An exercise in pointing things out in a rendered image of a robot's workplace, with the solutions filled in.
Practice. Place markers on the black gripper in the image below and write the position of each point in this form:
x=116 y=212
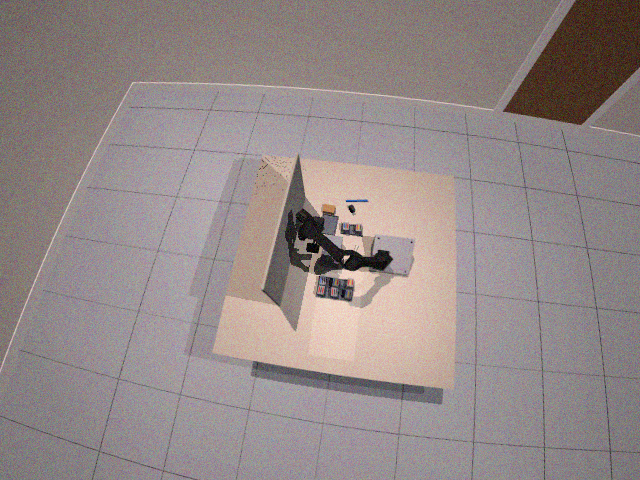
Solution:
x=312 y=247

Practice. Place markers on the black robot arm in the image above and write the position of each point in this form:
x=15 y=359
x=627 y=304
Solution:
x=312 y=229

